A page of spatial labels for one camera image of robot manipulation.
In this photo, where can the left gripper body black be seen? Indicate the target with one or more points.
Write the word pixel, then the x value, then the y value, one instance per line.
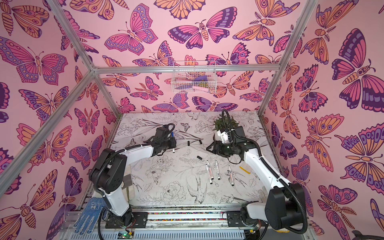
pixel 169 144

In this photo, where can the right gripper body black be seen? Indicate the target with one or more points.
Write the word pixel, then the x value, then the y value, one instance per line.
pixel 217 148

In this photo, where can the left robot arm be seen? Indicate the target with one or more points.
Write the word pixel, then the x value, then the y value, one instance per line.
pixel 109 170

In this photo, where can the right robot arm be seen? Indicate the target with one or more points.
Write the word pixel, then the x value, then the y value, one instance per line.
pixel 285 204

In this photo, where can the potted green plant white pot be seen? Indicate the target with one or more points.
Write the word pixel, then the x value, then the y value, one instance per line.
pixel 226 124

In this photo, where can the white work glove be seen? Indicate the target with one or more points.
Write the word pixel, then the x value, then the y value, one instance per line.
pixel 283 230

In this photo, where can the green circuit board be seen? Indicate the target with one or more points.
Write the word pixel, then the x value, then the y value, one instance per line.
pixel 125 235

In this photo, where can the blue knit glove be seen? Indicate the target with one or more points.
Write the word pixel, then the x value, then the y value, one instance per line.
pixel 89 217

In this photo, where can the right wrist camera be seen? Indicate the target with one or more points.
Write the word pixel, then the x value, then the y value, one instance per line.
pixel 223 137

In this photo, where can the white wire basket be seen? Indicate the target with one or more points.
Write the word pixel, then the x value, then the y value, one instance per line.
pixel 194 77

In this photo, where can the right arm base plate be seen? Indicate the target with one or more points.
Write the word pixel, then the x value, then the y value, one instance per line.
pixel 234 219

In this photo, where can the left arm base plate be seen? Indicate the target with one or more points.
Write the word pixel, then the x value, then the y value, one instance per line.
pixel 135 220

